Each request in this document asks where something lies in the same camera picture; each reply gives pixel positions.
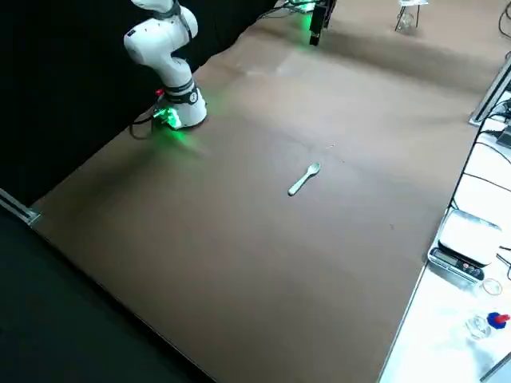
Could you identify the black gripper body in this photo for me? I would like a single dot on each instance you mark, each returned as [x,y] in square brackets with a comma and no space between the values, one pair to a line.
[324,14]

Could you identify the pale green small spoon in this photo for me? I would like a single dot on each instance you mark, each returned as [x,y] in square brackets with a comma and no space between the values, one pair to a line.
[315,169]

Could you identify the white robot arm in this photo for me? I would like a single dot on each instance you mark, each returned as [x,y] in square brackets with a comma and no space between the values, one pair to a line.
[159,40]

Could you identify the small clear glass vessel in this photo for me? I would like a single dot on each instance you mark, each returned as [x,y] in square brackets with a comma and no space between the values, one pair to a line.
[406,22]

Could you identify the clear acrylic stand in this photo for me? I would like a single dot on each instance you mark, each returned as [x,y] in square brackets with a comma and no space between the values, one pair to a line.
[411,2]

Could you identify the digital kitchen scale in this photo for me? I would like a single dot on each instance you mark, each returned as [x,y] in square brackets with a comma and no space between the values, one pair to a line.
[467,235]

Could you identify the small glass dish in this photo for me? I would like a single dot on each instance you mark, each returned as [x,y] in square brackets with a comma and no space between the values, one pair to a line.
[491,287]

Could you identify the small glass beaker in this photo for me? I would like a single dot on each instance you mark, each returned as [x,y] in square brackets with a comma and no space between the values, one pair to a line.
[478,327]

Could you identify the blue and red small object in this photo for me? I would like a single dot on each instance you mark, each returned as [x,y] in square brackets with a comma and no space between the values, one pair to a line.
[495,320]

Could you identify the aluminium frame post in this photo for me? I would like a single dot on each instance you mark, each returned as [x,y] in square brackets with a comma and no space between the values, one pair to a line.
[491,97]

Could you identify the aluminium frame corner piece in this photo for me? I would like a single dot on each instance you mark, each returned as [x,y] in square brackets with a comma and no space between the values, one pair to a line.
[28,215]

